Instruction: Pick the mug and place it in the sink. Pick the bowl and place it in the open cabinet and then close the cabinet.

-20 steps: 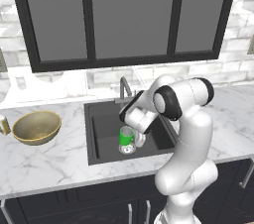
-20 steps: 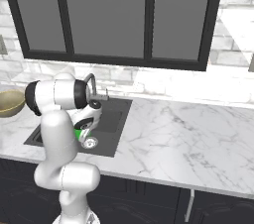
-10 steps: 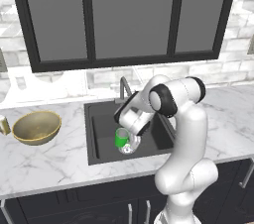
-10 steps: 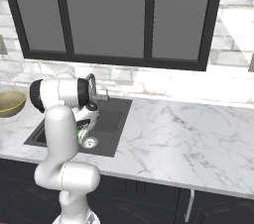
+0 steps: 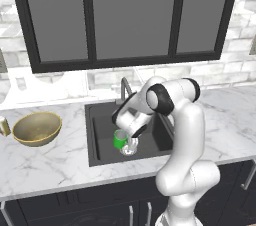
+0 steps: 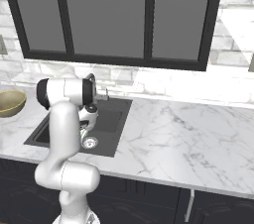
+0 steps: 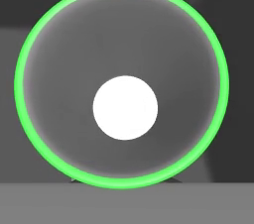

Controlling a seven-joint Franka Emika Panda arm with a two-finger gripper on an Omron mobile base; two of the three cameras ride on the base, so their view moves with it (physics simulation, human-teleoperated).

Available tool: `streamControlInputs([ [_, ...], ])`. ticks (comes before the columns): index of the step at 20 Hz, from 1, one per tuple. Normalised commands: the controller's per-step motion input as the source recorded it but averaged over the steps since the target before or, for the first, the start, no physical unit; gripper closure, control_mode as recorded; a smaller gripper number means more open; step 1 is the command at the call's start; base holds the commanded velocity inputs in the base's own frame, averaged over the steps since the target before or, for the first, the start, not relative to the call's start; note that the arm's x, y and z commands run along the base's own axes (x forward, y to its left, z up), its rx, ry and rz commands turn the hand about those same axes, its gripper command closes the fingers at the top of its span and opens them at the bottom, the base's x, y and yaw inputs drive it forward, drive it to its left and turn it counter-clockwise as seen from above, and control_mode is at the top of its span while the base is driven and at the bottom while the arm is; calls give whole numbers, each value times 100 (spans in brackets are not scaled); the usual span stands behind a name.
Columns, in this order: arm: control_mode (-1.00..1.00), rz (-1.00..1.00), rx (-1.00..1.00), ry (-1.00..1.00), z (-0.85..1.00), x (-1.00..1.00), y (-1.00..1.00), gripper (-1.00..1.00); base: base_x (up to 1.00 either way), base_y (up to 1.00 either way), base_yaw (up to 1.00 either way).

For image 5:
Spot dark cupboard door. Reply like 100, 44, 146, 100
16, 179, 138, 226
137, 186, 172, 226
196, 159, 256, 226

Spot olive gold bowl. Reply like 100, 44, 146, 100
11, 111, 63, 148

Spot green mug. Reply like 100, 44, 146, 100
113, 129, 130, 151

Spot grey wall socket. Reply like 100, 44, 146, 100
249, 34, 256, 56
0, 48, 9, 74

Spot dark sink basin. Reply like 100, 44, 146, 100
84, 98, 175, 168

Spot black framed window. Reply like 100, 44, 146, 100
7, 0, 244, 74

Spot silver cupboard handle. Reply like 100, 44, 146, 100
128, 205, 135, 226
240, 158, 256, 191
145, 201, 153, 226
0, 200, 15, 226

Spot grey metal tap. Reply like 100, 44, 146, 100
115, 76, 135, 106

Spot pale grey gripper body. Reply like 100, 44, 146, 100
119, 136, 140, 157

